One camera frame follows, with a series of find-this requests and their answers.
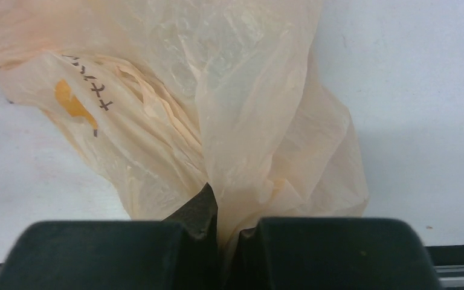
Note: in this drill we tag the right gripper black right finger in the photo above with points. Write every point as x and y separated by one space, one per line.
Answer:
331 253

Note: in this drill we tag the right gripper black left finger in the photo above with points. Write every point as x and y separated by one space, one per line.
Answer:
179 252

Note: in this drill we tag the translucent orange plastic bag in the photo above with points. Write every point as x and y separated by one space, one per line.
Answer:
163 97

